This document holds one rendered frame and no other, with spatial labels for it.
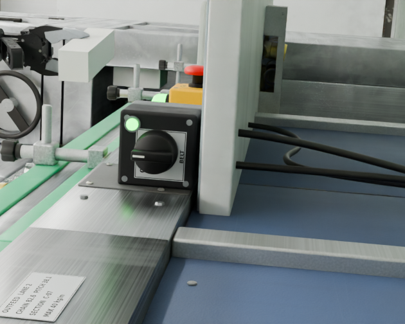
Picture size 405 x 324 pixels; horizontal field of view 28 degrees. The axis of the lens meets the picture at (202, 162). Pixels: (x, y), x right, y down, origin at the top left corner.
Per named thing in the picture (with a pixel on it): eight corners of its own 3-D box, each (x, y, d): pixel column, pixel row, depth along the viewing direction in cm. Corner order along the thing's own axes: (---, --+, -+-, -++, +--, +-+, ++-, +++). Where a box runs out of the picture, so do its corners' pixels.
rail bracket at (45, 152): (112, 165, 101) (8, 157, 102) (114, 107, 100) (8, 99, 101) (105, 172, 97) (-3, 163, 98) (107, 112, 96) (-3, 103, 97)
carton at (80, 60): (114, 29, 179) (88, 27, 180) (88, 52, 157) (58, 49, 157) (114, 56, 181) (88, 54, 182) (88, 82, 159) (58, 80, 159)
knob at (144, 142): (177, 174, 83) (172, 181, 80) (134, 170, 83) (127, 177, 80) (179, 131, 82) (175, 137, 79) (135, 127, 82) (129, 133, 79)
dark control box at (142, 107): (204, 175, 91) (131, 168, 92) (209, 105, 89) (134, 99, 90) (197, 192, 83) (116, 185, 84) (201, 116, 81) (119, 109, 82)
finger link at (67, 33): (90, 18, 172) (50, 27, 174) (83, 22, 167) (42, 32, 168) (94, 32, 173) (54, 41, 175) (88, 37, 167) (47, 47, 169)
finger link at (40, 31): (62, 20, 168) (23, 29, 170) (60, 21, 167) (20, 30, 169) (68, 42, 170) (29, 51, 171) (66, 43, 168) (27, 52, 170)
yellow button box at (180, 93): (224, 134, 118) (173, 130, 118) (227, 83, 116) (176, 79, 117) (220, 142, 111) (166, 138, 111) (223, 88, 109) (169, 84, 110)
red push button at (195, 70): (184, 87, 115) (186, 63, 115) (212, 89, 115) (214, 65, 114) (181, 90, 111) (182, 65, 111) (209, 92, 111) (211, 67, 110)
